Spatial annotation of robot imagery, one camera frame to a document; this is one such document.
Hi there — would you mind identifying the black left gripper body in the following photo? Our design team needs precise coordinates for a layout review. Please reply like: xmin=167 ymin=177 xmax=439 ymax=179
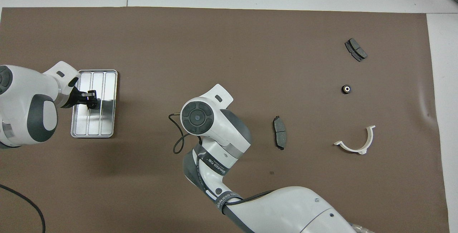
xmin=64 ymin=87 xmax=90 ymax=109

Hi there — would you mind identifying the silver ribbed metal tray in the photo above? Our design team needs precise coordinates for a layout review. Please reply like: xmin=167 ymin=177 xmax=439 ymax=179
xmin=71 ymin=69 xmax=118 ymax=139

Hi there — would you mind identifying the long dark brake pad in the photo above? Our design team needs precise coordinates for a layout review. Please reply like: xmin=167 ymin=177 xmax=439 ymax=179
xmin=273 ymin=116 xmax=287 ymax=151

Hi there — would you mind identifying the brown paper table mat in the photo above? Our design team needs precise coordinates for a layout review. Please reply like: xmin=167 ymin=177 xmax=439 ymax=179
xmin=0 ymin=7 xmax=450 ymax=233

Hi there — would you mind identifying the short dark brake pad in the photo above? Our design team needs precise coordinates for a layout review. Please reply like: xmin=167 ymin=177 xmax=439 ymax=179
xmin=345 ymin=38 xmax=368 ymax=62

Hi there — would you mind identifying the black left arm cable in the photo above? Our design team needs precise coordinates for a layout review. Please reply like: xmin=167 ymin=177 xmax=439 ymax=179
xmin=0 ymin=184 xmax=46 ymax=233

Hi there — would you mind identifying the white curved plastic bracket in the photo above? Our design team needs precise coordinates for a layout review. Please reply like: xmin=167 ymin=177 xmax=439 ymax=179
xmin=333 ymin=125 xmax=376 ymax=155

